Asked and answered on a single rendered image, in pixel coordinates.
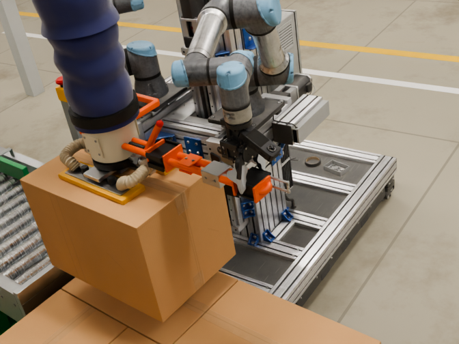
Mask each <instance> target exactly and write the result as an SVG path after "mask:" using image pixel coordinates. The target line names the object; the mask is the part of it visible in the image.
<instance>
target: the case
mask: <svg viewBox="0 0 459 344"><path fill-rule="evenodd" d="M67 168H68V167H67V166H66V165H65V164H63V163H62V162H61V160H60V157H59V155H58V156H57V157H55V158H54V159H52V160H50V161H48V162H47V163H46V164H44V165H42V166H41V167H39V168H37V169H36V170H35V171H32V172H31V173H29V174H28V175H26V176H24V177H23V178H21V179H20V182H21V185H22V187H23V190H24V192H25V196H26V198H27V200H28V203H29V206H30V208H31V211H32V214H33V217H34V219H35V221H36V224H37V226H38V229H39V232H40V235H41V237H42V240H43V242H44V245H45V247H46V251H47V253H48V256H49V258H50V260H51V263H52V265H53V266H55V267H57V268H59V269H60V270H63V271H64V272H67V273H69V274H71V275H73V276H74V277H76V278H78V279H80V280H82V281H84V282H86V283H88V284H89V285H91V286H93V287H95V288H97V289H99V290H101V291H103V292H105V293H107V294H109V295H110V296H113V297H114V298H117V299H118V300H120V301H122V302H124V303H126V304H128V305H130V306H132V307H134V308H135V309H137V310H139V311H141V312H143V313H145V314H147V315H149V316H150V317H153V318H155V319H157V320H159V321H161V322H164V321H165V320H166V319H168V318H169V317H170V316H171V315H172V314H173V313H174V312H175V311H176V310H177V309H178V308H180V307H181V306H182V305H183V304H184V303H185V302H186V301H187V300H188V299H189V298H190V297H191V296H192V295H193V294H194V293H195V292H196V291H197V290H198V289H199V288H200V287H201V286H202V285H204V284H205V283H206V282H207V281H208V280H209V279H210V278H211V277H212V276H213V275H214V274H216V273H217V272H218V271H219V270H220V269H221V268H222V267H223V266H224V265H225V264H226V263H227V262H228V261H229V260H230V259H231V258H232V257H233V256H234V255H235V254H236V251H235V247H234V240H233V235H232V228H231V225H230V218H229V213H228V209H227V202H226V198H225V191H224V187H222V188H217V187H215V186H211V185H209V184H205V183H203V180H202V176H200V175H196V174H194V173H193V174H191V175H189V174H187V173H183V172H181V171H179V168H175V169H174V170H173V171H171V172H169V173H168V174H166V175H162V174H160V173H154V174H152V175H151V176H147V177H146V178H145V179H144V180H143V181H142V182H141V183H140V184H142V185H144V186H145V190H144V191H143V192H142V193H140V194H139V195H137V196H136V197H135V198H134V199H132V200H130V201H129V202H128V203H126V204H125V205H122V204H120V203H117V202H114V201H112V200H110V199H108V198H105V197H102V196H100V195H97V194H96V193H93V192H91V191H88V190H86V189H84V188H81V187H79V186H76V185H74V184H71V183H70V182H67V181H65V180H62V179H60V178H59V176H58V174H59V173H61V172H62V171H64V170H65V169H67Z"/></svg>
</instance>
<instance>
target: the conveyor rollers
mask: <svg viewBox="0 0 459 344"><path fill-rule="evenodd" d="M38 232H39V229H38V226H37V224H36V221H35V219H34V217H33V214H32V211H31V208H30V206H29V203H28V200H27V198H26V196H25V192H24V190H23V187H22V185H21V182H20V180H18V179H16V178H15V177H12V176H10V175H7V174H5V173H2V172H0V273H2V272H3V271H4V270H6V269H7V268H8V269H7V270H6V271H5V272H3V273H2V274H3V275H5V276H6V277H8V278H10V279H12V280H14V279H15V278H16V277H17V276H19V275H20V274H22V273H23V272H24V271H26V270H27V269H29V268H30V267H31V266H33V265H34V264H36V263H37V262H39V260H41V259H43V258H44V257H45V256H47V255H48V253H47V251H46V247H45V245H44V244H43V240H42V237H41V235H40V232H39V233H38ZM35 234H36V235H35ZM28 239H29V240H28ZM26 240H27V241H26ZM25 241H26V242H25ZM41 244H43V245H41ZM19 245H20V246H19ZM39 245H41V246H39ZM17 246H18V247H17ZM38 246H39V247H38ZM16 247H17V248H16ZM37 247H38V248H37ZM35 248H36V249H35ZM34 249H35V250H34ZM32 250H34V251H33V252H32ZM10 251H11V252H10ZM30 252H31V253H30ZM28 253H29V254H28ZM6 254H7V255H6ZM27 254H28V255H27ZM25 255H27V256H26V257H25ZM3 256H4V257H3ZM2 257H3V258H2ZM23 257H24V258H23ZM21 258H22V259H21ZM20 259H21V260H20ZM18 260H20V261H18ZM17 261H18V262H17ZM16 262H17V263H16ZM14 263H15V264H14ZM13 264H14V265H13ZM50 264H51V260H50V258H49V256H47V257H46V258H44V259H43V260H42V261H40V262H39V263H37V264H36V265H35V266H34V267H32V268H31V269H29V270H28V271H26V272H25V273H24V274H22V275H21V276H19V277H18V278H17V279H16V280H14V281H15V282H17V283H18V284H20V285H22V284H24V283H25V282H27V281H28V280H29V279H31V278H32V277H33V276H35V275H36V274H37V273H39V272H40V271H42V270H43V269H45V267H47V266H48V265H50ZM11 265H13V266H12V267H10V266H11ZM9 267H10V268H9Z"/></svg>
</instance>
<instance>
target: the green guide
mask: <svg viewBox="0 0 459 344"><path fill-rule="evenodd" d="M7 152H10V154H11V156H13V157H15V155H14V152H13V149H12V148H10V147H9V148H7V149H5V150H3V151H2V152H0V172H2V173H5V174H7V175H10V176H12V177H15V178H16V179H18V180H20V179H21V178H23V177H24V176H26V175H28V174H29V172H28V169H27V167H26V166H23V165H21V164H18V163H16V162H13V161H11V160H8V159H6V158H3V157H1V156H2V155H4V154H5V153H7Z"/></svg>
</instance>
